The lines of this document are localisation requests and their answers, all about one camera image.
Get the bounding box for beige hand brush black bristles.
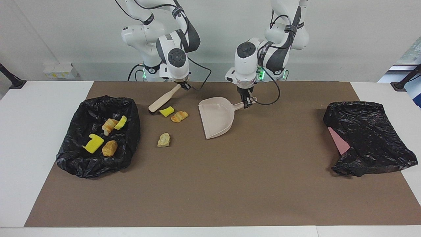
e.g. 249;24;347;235
148;84;182;114

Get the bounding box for orange croissant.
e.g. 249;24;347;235
170;111;189;123

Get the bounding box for beige plastic dustpan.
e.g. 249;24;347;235
198;96;258;140

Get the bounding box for green and yellow sponge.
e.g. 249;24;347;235
114;115;128;130

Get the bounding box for pale crusty bread piece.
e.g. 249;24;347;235
102;118;119;136

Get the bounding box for brown bread roll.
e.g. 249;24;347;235
102;140;118;157

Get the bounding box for large yellow sponge piece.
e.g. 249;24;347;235
82;133;105;154

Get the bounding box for pink bin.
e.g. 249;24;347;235
328;127;352;156

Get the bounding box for crumpled black trash bag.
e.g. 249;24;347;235
323;101;418;177

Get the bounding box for open bin with black bag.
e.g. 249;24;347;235
56;95;141;179

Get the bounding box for brown table mat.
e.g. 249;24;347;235
24;81;421;227

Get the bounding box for white box on table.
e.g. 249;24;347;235
43;63;79;79

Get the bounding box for black clamp stand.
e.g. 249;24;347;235
0;63;27;90
390;64;421;92

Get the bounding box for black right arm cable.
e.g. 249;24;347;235
115;0;212;91

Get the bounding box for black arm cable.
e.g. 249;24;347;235
115;0;212;91
253;7;301;106

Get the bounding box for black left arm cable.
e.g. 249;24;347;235
253;7;301;106

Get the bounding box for black right base cable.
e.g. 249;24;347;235
128;64;145;82

